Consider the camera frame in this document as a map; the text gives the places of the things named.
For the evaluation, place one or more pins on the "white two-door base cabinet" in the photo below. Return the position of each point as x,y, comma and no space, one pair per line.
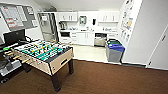
85,38

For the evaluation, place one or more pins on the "black built-in microwave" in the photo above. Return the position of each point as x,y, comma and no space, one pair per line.
65,34

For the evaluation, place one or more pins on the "grey bin blue lid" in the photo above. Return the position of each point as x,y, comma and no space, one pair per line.
115,55

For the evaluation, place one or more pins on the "stainless steel refrigerator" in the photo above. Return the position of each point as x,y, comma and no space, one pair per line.
48,28

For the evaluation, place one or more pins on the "green foosball table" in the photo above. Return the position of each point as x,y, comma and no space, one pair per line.
43,55

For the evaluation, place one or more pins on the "cork notice board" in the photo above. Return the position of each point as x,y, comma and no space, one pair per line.
130,22

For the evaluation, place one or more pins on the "black wheeled cart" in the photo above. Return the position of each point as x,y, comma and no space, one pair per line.
11,36

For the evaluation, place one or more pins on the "white door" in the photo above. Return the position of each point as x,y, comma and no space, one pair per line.
160,53

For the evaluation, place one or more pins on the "large white paper sheet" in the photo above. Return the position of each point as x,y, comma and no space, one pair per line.
12,16

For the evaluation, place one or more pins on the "metal door hinge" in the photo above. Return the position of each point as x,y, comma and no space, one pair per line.
163,37

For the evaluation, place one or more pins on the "round recycling wall sign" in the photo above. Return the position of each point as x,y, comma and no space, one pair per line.
125,35
122,33
128,37

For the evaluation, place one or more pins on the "large printed wall poster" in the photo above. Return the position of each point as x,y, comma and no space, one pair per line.
126,13

